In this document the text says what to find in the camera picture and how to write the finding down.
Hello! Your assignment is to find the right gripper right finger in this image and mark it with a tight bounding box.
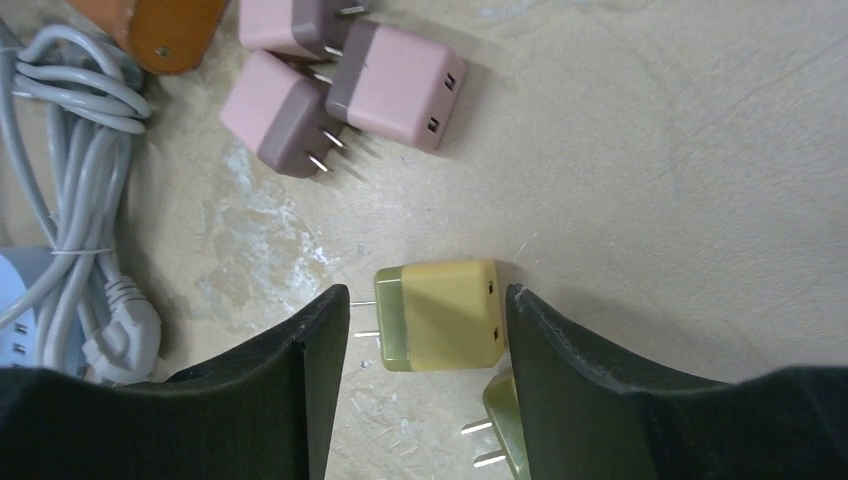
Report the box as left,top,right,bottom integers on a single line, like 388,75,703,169
505,284,847,479

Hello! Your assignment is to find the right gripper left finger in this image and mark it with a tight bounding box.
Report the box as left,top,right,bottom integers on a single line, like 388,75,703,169
1,284,350,479

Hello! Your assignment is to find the yellow plug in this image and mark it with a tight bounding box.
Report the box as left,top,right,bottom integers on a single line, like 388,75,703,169
460,369,531,480
354,259,506,372

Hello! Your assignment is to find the pink plug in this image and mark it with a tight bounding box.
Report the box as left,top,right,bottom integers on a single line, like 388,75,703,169
220,50,345,178
238,0,371,61

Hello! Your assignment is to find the pink plug strip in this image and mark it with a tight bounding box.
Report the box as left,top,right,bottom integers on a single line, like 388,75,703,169
307,19,467,153

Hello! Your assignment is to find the orange wooden shelf rack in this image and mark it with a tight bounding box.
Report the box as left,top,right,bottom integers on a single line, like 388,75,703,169
68,0,228,75

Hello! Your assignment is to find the grey power cord bundle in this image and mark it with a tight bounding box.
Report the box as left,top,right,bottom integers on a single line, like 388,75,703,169
0,16,164,386

